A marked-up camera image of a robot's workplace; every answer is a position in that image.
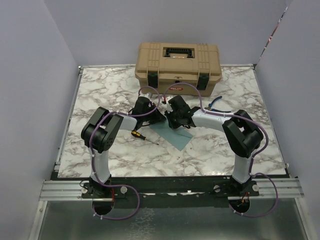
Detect teal envelope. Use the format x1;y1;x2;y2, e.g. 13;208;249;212
149;120;193;151

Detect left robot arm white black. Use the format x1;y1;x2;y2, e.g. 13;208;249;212
80;96;166;198

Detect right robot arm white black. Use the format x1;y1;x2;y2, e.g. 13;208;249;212
164;95;264;196

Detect yellow black screwdriver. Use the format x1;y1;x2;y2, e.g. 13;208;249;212
131;131;159;146

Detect blue black pliers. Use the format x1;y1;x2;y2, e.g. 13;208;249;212
204;95;232;114

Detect tan plastic toolbox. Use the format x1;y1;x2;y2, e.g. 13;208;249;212
134;42;222;97

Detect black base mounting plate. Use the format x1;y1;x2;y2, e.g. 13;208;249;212
60;175;304;209

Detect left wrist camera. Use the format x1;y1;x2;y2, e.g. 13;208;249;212
144;92;153;99

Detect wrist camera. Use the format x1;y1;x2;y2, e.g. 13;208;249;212
144;92;153;99
163;96;173;112

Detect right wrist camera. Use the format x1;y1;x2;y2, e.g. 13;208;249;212
163;96;173;112

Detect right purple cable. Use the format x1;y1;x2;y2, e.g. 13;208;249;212
161;84;280;219

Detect aluminium frame rail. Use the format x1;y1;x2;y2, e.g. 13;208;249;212
39;180;82;201

